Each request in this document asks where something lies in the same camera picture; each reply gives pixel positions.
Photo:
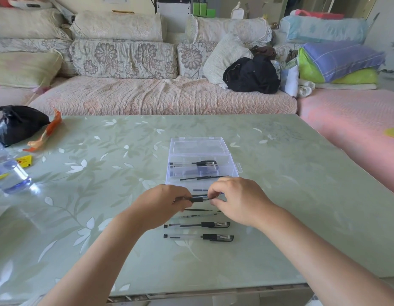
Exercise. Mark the salmon pink sofa seat cover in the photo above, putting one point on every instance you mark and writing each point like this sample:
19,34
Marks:
346,121

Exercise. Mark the pale pink sofa seat cover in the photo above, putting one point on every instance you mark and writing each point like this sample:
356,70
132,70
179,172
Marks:
10,95

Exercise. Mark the light blue bolster pillow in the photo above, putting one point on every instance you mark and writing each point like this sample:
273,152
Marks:
324,29

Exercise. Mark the clear water bottle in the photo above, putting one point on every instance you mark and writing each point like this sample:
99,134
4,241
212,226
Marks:
8,178

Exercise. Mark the person's right hand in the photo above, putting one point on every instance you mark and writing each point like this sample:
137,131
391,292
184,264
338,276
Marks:
244,202

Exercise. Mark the grey table frame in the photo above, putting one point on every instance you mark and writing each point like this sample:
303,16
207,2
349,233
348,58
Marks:
190,297

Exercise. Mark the white towel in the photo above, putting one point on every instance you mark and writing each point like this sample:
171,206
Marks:
305,89

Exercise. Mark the black plastic bag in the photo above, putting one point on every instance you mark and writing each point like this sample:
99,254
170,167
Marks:
16,125

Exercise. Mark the person's right forearm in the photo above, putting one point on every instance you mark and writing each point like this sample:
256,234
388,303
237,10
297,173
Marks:
324,258

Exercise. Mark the pen refills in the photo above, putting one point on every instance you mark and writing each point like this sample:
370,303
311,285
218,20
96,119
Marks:
197,216

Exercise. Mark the orange snack wrapper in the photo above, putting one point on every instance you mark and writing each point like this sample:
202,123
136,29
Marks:
53,125

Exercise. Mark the pink quilted sofa seat cover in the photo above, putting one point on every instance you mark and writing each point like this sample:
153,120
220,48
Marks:
158,96

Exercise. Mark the clear plastic storage box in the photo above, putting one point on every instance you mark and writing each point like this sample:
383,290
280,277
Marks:
197,145

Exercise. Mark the brown wooden stick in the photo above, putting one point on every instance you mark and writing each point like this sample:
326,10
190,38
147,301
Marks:
123,11

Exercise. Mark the yellow tag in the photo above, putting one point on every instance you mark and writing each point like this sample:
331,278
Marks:
24,161

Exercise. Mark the white cabinet with black frame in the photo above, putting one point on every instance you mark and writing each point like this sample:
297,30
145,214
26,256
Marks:
174,15

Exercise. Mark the person's left forearm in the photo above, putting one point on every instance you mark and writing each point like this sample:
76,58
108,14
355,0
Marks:
91,267

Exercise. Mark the green bottle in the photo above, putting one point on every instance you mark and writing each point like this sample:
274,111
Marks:
196,7
203,7

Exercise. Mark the black clothing bundle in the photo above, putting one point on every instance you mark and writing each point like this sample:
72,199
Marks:
252,76

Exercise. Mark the white device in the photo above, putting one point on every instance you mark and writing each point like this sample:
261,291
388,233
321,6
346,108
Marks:
31,3

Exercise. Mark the floral sofa back cushion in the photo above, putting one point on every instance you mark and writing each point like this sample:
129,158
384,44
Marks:
125,58
282,52
35,43
191,59

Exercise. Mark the brown garment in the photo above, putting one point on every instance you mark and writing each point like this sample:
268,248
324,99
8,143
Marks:
264,52

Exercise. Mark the white and blue cloth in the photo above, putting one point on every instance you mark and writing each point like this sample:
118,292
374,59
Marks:
289,81

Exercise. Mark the white textured pillow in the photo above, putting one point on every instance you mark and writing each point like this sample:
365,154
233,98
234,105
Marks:
223,60

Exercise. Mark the person's left hand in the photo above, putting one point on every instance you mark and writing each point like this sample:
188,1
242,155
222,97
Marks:
161,207

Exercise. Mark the black pen refill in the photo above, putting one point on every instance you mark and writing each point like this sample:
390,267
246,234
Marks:
200,210
200,178

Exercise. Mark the cream sofa bolster cushion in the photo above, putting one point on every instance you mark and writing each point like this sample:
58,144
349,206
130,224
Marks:
26,22
230,30
117,26

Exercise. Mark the white tissue pack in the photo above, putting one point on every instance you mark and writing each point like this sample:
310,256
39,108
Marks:
237,12

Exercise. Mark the pale yellow pillow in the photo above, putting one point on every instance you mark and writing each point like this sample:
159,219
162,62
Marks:
24,70

